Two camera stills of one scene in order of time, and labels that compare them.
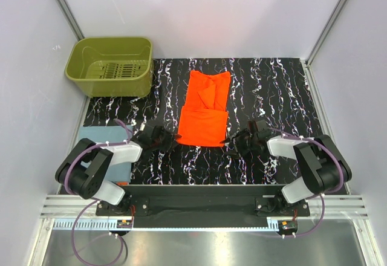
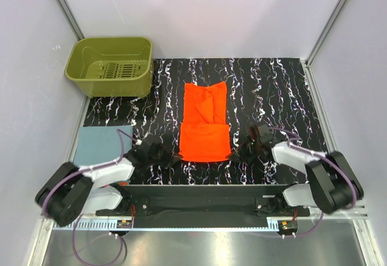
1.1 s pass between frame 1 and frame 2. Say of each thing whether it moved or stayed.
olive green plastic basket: stayed
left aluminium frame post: stayed
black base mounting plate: stayed
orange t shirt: moved
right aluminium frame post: stayed
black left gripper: moved
